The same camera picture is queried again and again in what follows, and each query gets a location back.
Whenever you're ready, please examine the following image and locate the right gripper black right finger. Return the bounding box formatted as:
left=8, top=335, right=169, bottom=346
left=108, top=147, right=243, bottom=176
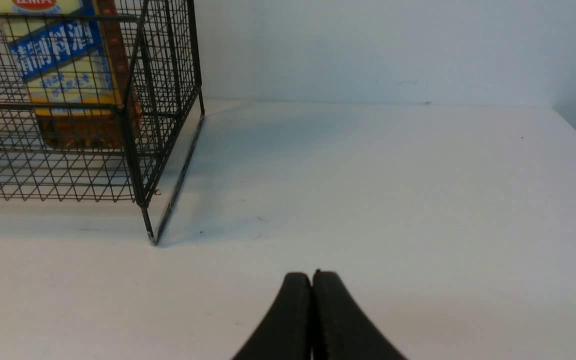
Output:
left=312, top=269, right=406, bottom=360

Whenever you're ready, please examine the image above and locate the black wire mesh shelf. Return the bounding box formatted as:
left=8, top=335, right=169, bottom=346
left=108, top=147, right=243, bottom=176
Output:
left=0, top=0, right=206, bottom=246

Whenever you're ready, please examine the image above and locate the yellow-label cooking wine bottle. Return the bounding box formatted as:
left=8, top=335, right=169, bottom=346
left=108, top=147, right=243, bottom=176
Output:
left=0, top=0, right=141, bottom=150

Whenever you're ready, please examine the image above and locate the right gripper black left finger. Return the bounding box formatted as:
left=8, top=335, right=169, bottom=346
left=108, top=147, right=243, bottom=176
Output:
left=233, top=272, right=313, bottom=360

